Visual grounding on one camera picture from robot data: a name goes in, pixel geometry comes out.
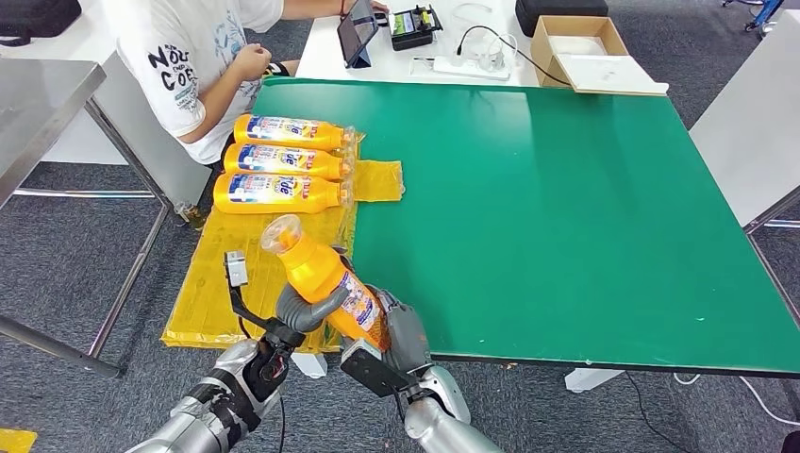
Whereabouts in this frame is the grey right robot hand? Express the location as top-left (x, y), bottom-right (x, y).
top-left (337, 249), bottom-right (434, 377)

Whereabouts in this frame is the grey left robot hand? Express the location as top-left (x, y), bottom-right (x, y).
top-left (275, 284), bottom-right (351, 334)

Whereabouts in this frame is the orange bottle clear cap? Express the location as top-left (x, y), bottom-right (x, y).
top-left (212, 173), bottom-right (355, 216)
top-left (232, 113), bottom-right (358, 153)
top-left (259, 214), bottom-right (392, 353)
top-left (223, 143), bottom-right (357, 181)

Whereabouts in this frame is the white table foot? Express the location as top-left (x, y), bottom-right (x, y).
top-left (563, 367), bottom-right (626, 394)
top-left (290, 353), bottom-right (328, 381)

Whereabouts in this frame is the white table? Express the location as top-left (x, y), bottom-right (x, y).
top-left (0, 0), bottom-right (214, 210)
top-left (688, 8), bottom-right (800, 236)

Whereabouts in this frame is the white desk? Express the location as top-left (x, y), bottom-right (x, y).
top-left (294, 0), bottom-right (546, 88)

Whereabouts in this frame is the person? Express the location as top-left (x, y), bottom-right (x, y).
top-left (115, 0), bottom-right (389, 166)

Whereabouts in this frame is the white power strip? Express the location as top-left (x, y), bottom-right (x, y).
top-left (432, 48), bottom-right (512, 81)

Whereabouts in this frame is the black tablet on stand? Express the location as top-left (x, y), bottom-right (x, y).
top-left (336, 0), bottom-right (380, 70)

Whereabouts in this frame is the black green electronic device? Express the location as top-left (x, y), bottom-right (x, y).
top-left (386, 3), bottom-right (445, 51)

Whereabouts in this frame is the yellow floor tape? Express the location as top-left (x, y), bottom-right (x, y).
top-left (0, 428), bottom-right (38, 453)

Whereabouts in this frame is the open cardboard box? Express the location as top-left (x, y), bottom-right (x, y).
top-left (529, 14), bottom-right (670, 97)

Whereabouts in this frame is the steel table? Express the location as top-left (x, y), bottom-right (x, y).
top-left (0, 59), bottom-right (173, 381)

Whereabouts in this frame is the black hard case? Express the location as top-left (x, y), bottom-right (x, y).
top-left (514, 0), bottom-right (609, 38)

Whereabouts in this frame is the black bag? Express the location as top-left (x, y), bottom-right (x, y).
top-left (0, 0), bottom-right (82, 47)

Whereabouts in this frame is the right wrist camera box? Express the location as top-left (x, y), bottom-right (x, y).
top-left (340, 337), bottom-right (414, 399)

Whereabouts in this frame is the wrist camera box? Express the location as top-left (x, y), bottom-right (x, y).
top-left (340, 337), bottom-right (414, 399)
top-left (224, 250), bottom-right (249, 290)

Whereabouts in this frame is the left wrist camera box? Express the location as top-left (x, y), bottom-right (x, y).
top-left (224, 250), bottom-right (249, 290)

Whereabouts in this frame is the black floor cable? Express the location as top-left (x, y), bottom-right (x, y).
top-left (625, 372), bottom-right (745, 453)

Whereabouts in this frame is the black desk cable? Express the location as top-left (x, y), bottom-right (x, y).
top-left (456, 25), bottom-right (573, 88)

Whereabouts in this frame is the thin white desk cable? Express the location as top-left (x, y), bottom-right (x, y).
top-left (449, 2), bottom-right (492, 23)

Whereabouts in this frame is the white floor cable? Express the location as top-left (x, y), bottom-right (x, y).
top-left (672, 372), bottom-right (800, 428)

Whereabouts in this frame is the blue metal frame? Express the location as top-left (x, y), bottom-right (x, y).
top-left (722, 0), bottom-right (784, 32)

